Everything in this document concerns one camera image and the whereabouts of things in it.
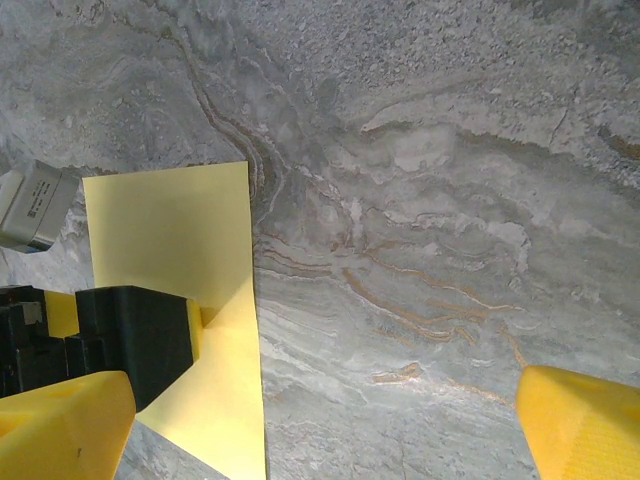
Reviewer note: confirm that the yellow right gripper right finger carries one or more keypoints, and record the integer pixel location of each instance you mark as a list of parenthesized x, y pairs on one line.
[(585, 435)]

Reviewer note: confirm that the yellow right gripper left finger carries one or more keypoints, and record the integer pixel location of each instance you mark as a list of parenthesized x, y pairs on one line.
[(60, 435)]

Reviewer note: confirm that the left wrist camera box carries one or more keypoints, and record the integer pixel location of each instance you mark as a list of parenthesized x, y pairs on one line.
[(35, 205)]

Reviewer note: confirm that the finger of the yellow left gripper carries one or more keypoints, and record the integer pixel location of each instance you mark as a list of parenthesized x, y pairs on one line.
[(196, 325), (61, 315)]

